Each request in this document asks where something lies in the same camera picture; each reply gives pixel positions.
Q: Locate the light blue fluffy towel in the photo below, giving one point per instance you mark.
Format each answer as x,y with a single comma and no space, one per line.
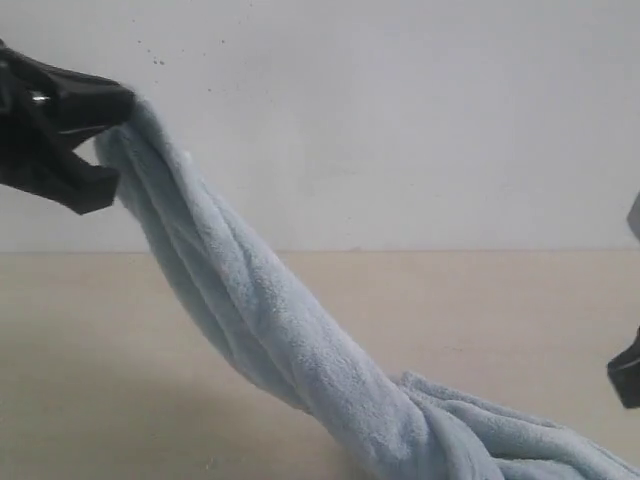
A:
272,330

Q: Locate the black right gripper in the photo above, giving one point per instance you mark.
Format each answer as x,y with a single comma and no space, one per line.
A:
623,373

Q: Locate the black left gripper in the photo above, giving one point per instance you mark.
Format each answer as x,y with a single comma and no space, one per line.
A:
35,159

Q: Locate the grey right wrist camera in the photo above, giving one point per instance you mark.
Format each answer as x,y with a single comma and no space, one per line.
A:
633,217

